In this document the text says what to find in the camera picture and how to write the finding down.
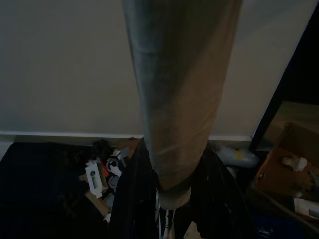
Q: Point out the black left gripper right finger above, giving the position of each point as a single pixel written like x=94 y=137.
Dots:
x=219 y=199

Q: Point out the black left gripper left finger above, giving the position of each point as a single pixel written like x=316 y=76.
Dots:
x=134 y=199

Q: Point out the flat brown cardboard piece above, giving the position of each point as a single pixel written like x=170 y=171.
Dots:
x=98 y=203

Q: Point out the orange red small packet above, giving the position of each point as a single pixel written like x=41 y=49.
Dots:
x=102 y=170

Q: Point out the clear plastic bubble wrap bag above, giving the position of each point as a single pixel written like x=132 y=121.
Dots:
x=236 y=158

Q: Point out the white product box with picture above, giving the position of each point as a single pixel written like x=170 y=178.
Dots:
x=94 y=179

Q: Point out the dark blue plastic crate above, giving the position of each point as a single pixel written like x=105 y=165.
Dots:
x=274 y=227

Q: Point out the black tangled clump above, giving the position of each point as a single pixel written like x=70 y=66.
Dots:
x=101 y=147

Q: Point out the brown cardboard box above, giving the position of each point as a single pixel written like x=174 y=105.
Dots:
x=286 y=179

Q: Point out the crumpled white paper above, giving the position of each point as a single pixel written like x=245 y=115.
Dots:
x=294 y=162

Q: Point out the white paper sheet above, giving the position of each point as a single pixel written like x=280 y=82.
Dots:
x=305 y=206

